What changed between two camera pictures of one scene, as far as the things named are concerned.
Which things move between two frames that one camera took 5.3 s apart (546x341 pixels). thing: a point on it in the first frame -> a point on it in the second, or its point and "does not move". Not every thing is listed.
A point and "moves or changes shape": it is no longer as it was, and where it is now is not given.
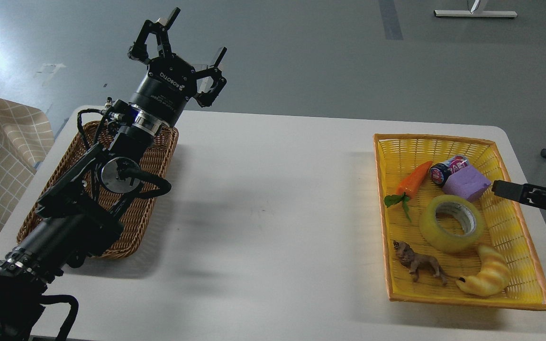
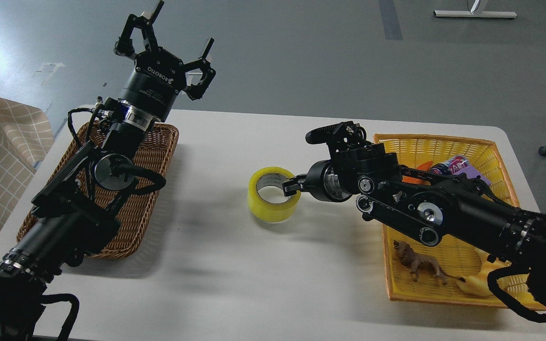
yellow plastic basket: [449, 238] does not move
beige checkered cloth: [6, 138] does not move
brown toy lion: [417, 262] does not move
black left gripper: [170, 82] -> [152, 86]
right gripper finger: [527, 192] -> [299, 179]
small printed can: [439, 172] does not move
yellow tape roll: [468, 214] moves or changes shape
